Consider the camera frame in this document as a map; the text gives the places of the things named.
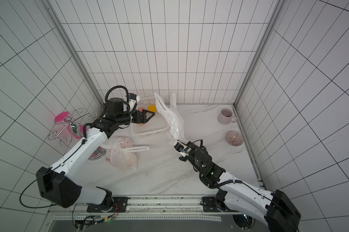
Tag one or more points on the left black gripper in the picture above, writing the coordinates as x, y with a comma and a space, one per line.
137, 117

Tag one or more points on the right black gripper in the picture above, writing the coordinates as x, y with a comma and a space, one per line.
187, 150

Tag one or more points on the white bag cartoon print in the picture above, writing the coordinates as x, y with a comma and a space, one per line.
173, 118

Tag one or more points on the white bag red lettering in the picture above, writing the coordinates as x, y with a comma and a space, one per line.
121, 153

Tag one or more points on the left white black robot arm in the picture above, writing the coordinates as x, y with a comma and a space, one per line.
56, 182

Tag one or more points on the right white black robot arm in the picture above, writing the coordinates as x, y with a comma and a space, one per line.
274, 209

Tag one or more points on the yellow peach back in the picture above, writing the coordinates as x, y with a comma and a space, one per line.
152, 108

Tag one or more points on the white perforated plastic basket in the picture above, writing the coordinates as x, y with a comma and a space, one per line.
157, 124

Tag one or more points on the pink ceramic mug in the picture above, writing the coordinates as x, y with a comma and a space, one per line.
226, 117

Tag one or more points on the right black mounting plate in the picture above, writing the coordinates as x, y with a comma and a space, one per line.
211, 205

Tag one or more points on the black mounting plate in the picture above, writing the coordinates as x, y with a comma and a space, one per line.
118, 204
211, 205

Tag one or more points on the pink wine glass lower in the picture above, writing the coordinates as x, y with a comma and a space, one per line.
76, 130

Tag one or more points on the pink wine glass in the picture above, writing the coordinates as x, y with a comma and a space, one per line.
76, 130
60, 117

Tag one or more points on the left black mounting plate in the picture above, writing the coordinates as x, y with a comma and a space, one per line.
118, 204

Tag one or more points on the pink wine glass upper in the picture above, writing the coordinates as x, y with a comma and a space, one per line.
60, 117

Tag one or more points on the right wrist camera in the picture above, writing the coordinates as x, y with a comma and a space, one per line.
183, 153

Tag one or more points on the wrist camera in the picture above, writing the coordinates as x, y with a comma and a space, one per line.
183, 153
133, 100

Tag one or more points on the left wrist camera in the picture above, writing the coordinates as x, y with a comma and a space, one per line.
133, 100

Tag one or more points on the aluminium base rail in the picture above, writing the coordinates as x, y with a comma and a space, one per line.
175, 207

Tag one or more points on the chrome wire glass rack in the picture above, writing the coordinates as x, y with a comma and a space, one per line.
63, 135

